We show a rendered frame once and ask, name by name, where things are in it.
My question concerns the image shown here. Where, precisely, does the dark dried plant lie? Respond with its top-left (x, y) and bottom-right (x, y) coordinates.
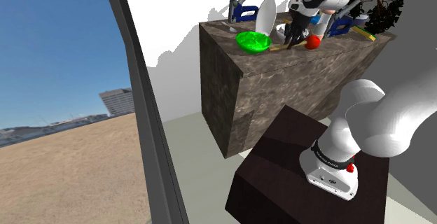
top-left (354, 0), bottom-right (405, 36)

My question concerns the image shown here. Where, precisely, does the dark brown robot stand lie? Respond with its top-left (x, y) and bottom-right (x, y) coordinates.
top-left (225, 104), bottom-right (390, 224)

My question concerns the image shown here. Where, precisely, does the brown marbled counter block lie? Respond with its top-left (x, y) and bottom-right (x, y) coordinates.
top-left (199, 10), bottom-right (398, 159)

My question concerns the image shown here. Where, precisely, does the wooden stick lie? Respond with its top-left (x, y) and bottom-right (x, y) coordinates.
top-left (269, 41), bottom-right (307, 53)

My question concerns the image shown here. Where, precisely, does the silver spoon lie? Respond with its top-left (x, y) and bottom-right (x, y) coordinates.
top-left (220, 20), bottom-right (238, 34)

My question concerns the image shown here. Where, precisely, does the green bowl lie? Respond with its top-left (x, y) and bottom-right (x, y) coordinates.
top-left (235, 30), bottom-right (273, 55)

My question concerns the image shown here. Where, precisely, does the tall white vase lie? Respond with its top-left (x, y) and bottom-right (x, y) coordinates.
top-left (254, 0), bottom-right (278, 38)

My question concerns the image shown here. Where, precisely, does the grey window frame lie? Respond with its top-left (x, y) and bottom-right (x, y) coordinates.
top-left (101, 0), bottom-right (190, 224)

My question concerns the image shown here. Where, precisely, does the red ball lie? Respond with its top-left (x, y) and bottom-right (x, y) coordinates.
top-left (304, 34), bottom-right (321, 51)

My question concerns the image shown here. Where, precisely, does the blue staple gun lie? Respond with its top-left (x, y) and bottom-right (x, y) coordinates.
top-left (227, 0), bottom-right (260, 25)
top-left (323, 0), bottom-right (363, 39)

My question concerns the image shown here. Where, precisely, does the white figure with pink top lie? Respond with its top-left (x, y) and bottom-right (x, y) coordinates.
top-left (312, 8), bottom-right (338, 37)

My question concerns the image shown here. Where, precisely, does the yellow and green ruler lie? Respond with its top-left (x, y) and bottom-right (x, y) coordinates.
top-left (352, 25), bottom-right (377, 42)

